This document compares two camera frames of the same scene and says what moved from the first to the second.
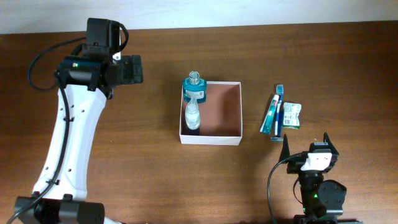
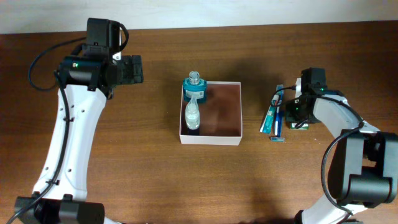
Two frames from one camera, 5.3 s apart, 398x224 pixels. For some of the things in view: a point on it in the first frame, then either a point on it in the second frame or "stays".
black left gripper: x=133 y=69 stays
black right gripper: x=295 y=165 → x=290 y=116
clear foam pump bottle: x=192 y=114 stays
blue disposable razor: x=278 y=138 stays
